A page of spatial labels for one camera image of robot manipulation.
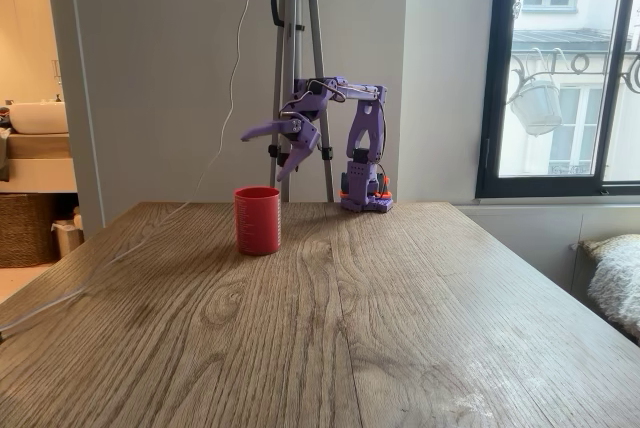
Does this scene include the red plastic cup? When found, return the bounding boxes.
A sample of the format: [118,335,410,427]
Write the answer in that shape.
[233,186,282,256]

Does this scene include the beige vanity counter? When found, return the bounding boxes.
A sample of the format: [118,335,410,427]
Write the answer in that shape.
[0,132,79,194]

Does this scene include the white sink basin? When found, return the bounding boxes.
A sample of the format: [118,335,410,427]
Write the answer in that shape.
[9,100,69,135]

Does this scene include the small white trash bin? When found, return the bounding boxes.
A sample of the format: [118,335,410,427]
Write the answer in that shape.
[51,217,85,262]

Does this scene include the white hanging flower pot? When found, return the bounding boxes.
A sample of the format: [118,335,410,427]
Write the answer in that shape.
[504,75,565,138]

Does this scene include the brown wicker basket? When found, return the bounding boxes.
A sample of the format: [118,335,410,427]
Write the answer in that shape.
[0,192,59,269]

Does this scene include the white fur cushion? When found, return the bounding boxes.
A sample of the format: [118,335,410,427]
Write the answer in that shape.
[577,232,640,339]

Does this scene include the long white camera cable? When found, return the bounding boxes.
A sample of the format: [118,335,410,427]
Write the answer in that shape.
[0,0,269,337]

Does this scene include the silver black camera tripod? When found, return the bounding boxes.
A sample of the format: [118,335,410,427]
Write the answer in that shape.
[267,0,335,204]

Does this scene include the black window frame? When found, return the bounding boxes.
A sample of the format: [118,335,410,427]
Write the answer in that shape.
[474,0,640,199]

